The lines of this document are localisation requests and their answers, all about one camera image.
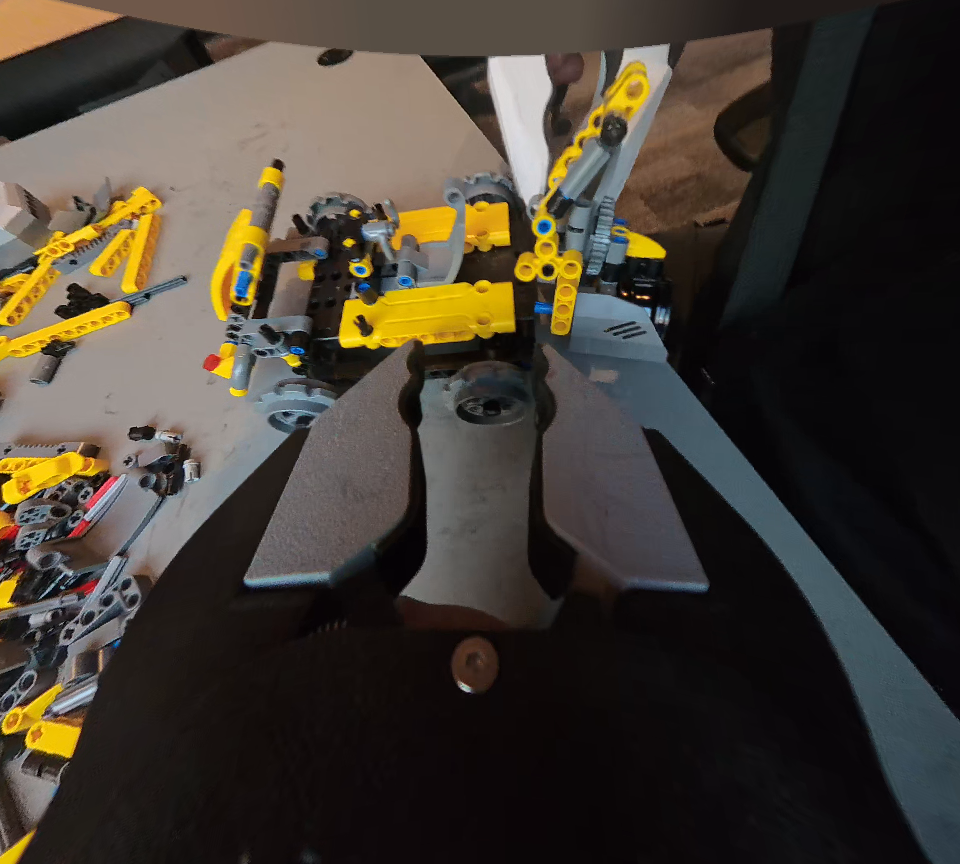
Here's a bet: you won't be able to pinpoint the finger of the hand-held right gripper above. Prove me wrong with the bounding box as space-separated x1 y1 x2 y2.
592 42 674 213
487 54 573 205

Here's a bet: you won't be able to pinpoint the black office chair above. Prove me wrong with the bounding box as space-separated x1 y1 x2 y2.
711 82 775 173

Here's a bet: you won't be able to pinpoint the grey desk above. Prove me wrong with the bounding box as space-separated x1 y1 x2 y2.
0 42 960 864

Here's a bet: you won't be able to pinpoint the grey battery box brick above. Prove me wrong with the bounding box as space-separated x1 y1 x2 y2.
0 180 55 244

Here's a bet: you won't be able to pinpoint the scattered long yellow beams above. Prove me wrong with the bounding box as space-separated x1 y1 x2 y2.
0 185 165 364

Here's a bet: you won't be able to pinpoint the yellow brick arm with piston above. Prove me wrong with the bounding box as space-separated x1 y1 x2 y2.
513 60 654 340

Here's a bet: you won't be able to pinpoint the yellow brick assembly with gear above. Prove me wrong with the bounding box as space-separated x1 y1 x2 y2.
566 196 674 364

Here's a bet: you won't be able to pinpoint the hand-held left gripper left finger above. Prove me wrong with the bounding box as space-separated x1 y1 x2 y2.
243 341 430 589

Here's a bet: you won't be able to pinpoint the pile of loose building bricks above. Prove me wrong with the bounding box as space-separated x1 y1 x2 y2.
0 423 205 784

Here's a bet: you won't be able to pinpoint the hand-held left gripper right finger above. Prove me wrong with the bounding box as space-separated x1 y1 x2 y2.
525 342 710 595

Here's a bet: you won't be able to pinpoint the yellow black brick vehicle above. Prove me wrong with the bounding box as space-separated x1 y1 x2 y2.
202 157 540 435

